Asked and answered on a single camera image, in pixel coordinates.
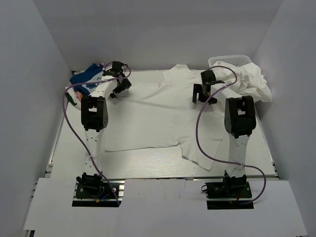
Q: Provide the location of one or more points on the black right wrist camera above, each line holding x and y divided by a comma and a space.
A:
208, 78

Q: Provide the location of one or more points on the white crumpled t-shirt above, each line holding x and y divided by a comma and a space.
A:
246, 80

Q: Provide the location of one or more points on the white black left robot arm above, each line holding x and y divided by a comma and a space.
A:
94, 117

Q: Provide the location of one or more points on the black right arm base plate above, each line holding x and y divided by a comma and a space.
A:
230, 194

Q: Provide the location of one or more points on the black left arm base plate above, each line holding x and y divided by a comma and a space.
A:
94, 191

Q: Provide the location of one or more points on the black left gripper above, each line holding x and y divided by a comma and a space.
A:
125, 84

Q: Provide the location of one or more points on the white t-shirt with black print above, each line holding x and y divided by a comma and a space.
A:
163, 115

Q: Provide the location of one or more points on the white folded t-shirt stack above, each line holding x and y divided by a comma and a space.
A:
75, 97

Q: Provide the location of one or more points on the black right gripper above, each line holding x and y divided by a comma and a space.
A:
197, 88

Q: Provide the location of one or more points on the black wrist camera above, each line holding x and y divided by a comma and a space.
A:
114, 69
208, 78

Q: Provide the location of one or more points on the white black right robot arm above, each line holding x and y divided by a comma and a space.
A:
239, 122

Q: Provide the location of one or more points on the white plastic laundry basket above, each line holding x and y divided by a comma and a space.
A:
236, 60

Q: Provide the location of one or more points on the blue mickey print folded t-shirt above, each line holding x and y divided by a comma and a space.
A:
91, 74

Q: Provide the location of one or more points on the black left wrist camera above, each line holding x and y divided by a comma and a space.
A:
114, 69

